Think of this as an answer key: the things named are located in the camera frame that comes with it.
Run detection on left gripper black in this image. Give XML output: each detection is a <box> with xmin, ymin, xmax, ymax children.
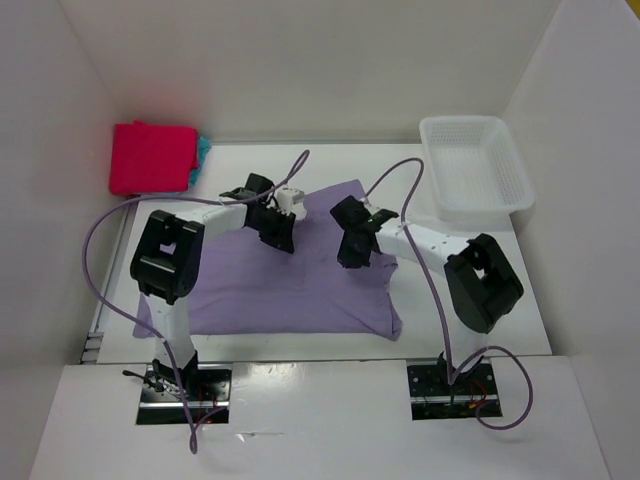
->
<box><xmin>248</xmin><ymin>205</ymin><xmax>295</xmax><ymax>253</ymax></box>

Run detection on lavender t shirt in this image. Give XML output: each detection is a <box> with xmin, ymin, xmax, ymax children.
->
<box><xmin>132</xmin><ymin>178</ymin><xmax>404</xmax><ymax>342</ymax></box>

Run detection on cyan t shirt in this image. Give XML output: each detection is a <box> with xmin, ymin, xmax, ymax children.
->
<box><xmin>188</xmin><ymin>135</ymin><xmax>212</xmax><ymax>188</ymax></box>

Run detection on magenta t shirt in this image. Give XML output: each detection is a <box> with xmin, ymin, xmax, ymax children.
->
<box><xmin>108</xmin><ymin>121</ymin><xmax>199</xmax><ymax>196</ymax></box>

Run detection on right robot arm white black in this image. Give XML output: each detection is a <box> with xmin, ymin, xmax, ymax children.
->
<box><xmin>330</xmin><ymin>195</ymin><xmax>524</xmax><ymax>393</ymax></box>

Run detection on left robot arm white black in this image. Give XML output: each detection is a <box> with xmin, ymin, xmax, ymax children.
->
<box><xmin>130</xmin><ymin>173</ymin><xmax>306</xmax><ymax>400</ymax></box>

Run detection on white plastic basket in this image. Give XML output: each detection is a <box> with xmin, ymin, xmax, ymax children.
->
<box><xmin>419</xmin><ymin>115</ymin><xmax>536</xmax><ymax>223</ymax></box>

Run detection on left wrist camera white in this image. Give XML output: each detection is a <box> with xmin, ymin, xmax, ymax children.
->
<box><xmin>275</xmin><ymin>186</ymin><xmax>306</xmax><ymax>215</ymax></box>

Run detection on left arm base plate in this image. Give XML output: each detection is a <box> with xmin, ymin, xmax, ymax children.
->
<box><xmin>136</xmin><ymin>364</ymin><xmax>232</xmax><ymax>426</ymax></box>

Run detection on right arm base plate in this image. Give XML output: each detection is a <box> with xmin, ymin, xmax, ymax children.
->
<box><xmin>406</xmin><ymin>359</ymin><xmax>502</xmax><ymax>421</ymax></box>

